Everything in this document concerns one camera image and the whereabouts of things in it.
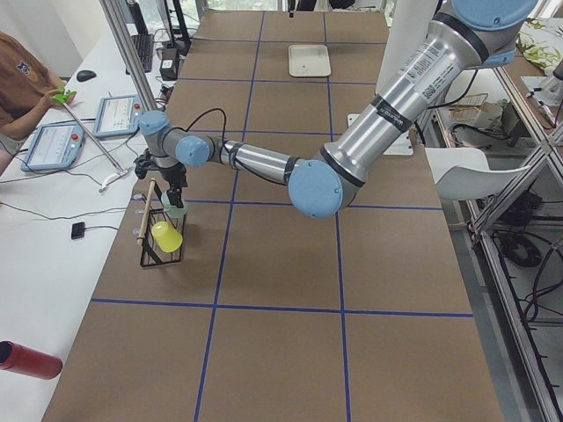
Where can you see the black computer mouse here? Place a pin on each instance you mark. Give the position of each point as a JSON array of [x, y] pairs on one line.
[[85, 75]]

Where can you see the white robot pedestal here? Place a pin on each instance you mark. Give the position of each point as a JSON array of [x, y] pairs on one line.
[[391, 66]]

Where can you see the black box device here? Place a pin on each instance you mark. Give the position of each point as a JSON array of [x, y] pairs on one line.
[[169, 65]]

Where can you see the white chair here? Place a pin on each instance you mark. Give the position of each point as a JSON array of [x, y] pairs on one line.
[[464, 173]]

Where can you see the black wire cup rack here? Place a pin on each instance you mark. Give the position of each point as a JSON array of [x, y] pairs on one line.
[[151, 254]]

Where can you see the small black puck device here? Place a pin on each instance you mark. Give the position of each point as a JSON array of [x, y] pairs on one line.
[[77, 230]]

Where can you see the aluminium frame post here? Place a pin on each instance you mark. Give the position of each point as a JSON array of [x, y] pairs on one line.
[[118, 26]]

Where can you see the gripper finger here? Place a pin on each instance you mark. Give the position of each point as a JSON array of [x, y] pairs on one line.
[[174, 195]]

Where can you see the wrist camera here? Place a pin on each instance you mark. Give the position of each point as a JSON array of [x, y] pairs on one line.
[[143, 164]]

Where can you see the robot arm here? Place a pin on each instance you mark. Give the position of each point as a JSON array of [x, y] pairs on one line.
[[461, 35]]

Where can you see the pale green cup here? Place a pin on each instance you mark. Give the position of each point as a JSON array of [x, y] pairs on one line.
[[171, 210]]

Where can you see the red bottle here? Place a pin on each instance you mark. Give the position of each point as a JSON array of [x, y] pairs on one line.
[[23, 360]]

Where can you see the person in brown shirt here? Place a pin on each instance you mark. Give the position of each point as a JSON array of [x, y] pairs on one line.
[[27, 89]]

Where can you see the black keyboard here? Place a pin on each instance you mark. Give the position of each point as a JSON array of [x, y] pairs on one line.
[[144, 47]]

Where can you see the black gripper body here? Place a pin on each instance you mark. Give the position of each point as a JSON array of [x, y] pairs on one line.
[[172, 177]]

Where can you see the yellow cup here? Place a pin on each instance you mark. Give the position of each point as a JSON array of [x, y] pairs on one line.
[[167, 237]]

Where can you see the teach pendant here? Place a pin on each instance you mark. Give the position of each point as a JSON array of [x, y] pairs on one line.
[[54, 147], [117, 116]]

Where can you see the cream rabbit tray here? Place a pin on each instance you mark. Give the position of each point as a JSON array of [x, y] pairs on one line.
[[309, 61]]

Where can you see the near teach pendant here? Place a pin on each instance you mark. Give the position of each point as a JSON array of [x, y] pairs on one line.
[[54, 147]]

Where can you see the far teach pendant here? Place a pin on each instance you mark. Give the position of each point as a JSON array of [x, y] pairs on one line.
[[117, 116]]

